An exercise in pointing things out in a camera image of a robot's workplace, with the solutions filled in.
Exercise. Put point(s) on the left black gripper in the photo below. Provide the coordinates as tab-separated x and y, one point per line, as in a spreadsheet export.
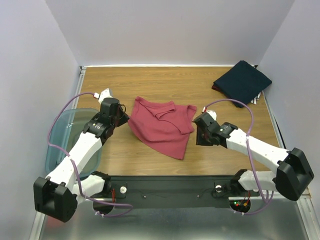
124	118

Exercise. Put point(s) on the folded navy tank top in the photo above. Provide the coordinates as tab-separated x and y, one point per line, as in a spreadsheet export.
242	82

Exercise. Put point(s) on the aluminium frame rail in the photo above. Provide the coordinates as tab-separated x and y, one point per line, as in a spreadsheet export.
79	84

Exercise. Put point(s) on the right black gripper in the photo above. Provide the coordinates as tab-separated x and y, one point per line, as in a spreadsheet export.
200	133

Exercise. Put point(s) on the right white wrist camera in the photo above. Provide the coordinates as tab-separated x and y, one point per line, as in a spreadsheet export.
212	113

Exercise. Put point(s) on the folded dark red garment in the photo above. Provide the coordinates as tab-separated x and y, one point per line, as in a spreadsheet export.
216	88

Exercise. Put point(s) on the clear blue plastic bin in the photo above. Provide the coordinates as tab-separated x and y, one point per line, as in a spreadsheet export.
65	134

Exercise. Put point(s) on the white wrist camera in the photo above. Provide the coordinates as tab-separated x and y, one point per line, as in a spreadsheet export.
106	93
212	113

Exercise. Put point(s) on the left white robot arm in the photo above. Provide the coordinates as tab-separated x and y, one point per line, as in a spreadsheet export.
59	193

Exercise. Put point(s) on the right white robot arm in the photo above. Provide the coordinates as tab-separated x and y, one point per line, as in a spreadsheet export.
289	172

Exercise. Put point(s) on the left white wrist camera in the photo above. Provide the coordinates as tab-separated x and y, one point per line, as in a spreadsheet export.
106	93

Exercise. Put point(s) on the red tank top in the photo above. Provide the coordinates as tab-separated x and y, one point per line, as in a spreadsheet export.
164	127

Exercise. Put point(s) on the folded white patterned garment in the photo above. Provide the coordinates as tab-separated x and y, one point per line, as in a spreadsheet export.
255	100

